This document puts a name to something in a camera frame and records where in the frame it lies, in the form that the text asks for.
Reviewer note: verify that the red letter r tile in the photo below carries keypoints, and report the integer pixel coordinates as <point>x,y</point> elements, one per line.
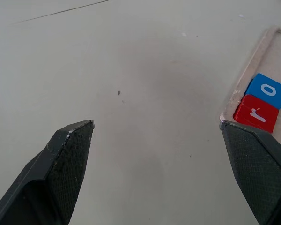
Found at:
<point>257,114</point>

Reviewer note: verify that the light wooden tile tray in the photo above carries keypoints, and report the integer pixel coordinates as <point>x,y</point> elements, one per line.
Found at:
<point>255,70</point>

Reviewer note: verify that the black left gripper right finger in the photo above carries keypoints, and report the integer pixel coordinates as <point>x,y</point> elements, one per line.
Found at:
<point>257,168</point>

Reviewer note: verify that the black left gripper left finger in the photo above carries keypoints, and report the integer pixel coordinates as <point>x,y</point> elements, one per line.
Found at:
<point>61,173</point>

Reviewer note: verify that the blue letter o tile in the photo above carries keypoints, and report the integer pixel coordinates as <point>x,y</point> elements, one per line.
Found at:
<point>269,90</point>

